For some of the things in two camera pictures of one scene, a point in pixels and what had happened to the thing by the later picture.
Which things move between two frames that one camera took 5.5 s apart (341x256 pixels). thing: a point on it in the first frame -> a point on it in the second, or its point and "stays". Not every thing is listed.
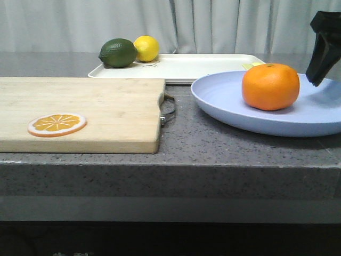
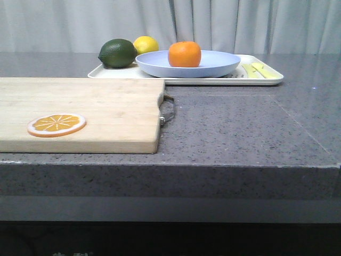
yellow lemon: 147,48 stays
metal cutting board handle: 167,106 stays
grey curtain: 178,26 stays
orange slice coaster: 56,125 stays
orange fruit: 270,86 -> 184,54
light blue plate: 317,110 -> 212,63
